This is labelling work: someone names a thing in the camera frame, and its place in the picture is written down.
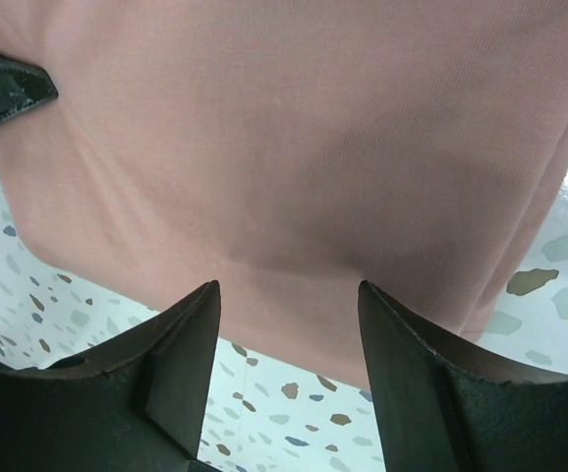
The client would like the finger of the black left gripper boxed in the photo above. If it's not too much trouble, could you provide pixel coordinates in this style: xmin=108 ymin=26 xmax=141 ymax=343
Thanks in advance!
xmin=0 ymin=54 xmax=58 ymax=125

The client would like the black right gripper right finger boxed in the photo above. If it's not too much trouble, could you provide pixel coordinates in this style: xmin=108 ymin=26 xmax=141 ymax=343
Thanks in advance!
xmin=358 ymin=281 xmax=568 ymax=471

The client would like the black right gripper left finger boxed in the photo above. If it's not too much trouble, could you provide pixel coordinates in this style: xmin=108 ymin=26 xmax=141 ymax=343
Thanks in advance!
xmin=0 ymin=281 xmax=221 ymax=472

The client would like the pink printed t-shirt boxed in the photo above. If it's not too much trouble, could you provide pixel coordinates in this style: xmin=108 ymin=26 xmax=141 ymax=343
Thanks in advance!
xmin=0 ymin=1 xmax=568 ymax=387

